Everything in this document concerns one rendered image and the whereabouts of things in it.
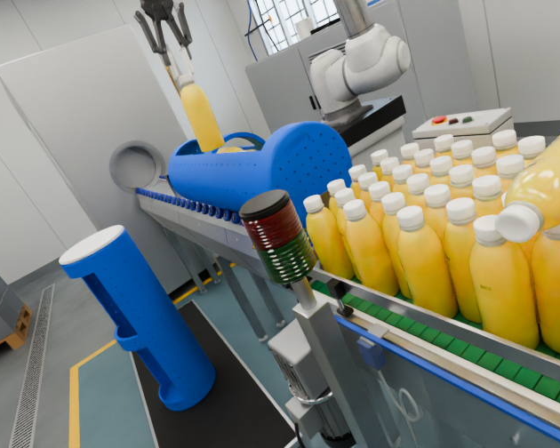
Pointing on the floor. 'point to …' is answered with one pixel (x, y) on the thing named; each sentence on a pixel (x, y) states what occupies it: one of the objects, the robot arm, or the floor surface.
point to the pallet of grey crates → (1, 311)
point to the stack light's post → (340, 373)
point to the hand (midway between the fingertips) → (180, 64)
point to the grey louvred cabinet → (292, 102)
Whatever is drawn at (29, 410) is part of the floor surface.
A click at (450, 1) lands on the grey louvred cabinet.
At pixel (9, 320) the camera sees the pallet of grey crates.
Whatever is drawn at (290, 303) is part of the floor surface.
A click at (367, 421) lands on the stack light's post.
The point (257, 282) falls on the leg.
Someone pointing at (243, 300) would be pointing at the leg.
